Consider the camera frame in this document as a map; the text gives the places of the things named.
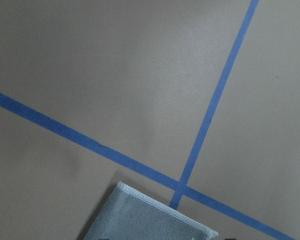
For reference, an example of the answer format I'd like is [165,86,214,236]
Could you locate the blue tape line crosswise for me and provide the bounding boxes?
[0,93,292,240]

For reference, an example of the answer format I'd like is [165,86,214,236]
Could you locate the pink and grey towel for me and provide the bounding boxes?
[84,182,219,240]

